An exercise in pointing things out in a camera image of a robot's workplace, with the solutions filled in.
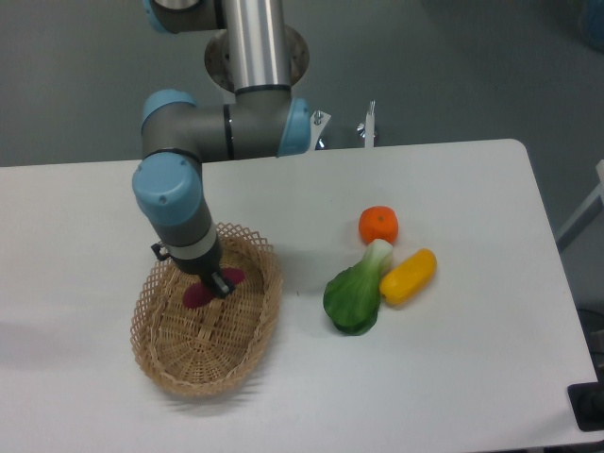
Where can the white frame at right edge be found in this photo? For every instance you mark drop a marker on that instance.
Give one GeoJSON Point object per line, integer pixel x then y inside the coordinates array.
{"type": "Point", "coordinates": [583, 215]}

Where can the yellow bell pepper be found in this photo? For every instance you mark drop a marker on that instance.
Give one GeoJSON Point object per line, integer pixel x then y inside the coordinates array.
{"type": "Point", "coordinates": [409, 278]}

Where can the purple sweet potato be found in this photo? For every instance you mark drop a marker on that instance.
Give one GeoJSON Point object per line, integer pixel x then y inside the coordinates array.
{"type": "Point", "coordinates": [199, 295]}

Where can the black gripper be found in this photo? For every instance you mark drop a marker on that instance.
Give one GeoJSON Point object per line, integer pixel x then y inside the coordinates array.
{"type": "Point", "coordinates": [205, 264]}

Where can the orange tangerine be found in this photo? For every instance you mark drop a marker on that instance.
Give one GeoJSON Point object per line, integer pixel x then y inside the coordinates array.
{"type": "Point", "coordinates": [378, 222]}

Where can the black device at table edge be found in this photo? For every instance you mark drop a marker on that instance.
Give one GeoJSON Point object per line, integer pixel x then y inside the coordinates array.
{"type": "Point", "coordinates": [587, 404]}

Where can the white metal base frame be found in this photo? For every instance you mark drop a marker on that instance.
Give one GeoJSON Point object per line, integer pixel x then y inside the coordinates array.
{"type": "Point", "coordinates": [366, 131]}

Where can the woven wicker basket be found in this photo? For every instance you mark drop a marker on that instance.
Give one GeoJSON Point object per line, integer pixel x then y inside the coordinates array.
{"type": "Point", "coordinates": [210, 349]}

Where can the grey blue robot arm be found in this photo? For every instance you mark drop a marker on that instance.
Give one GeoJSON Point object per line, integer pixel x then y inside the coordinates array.
{"type": "Point", "coordinates": [178, 137]}

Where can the green bok choy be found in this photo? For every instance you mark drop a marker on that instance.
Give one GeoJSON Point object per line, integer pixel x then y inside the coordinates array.
{"type": "Point", "coordinates": [351, 300]}

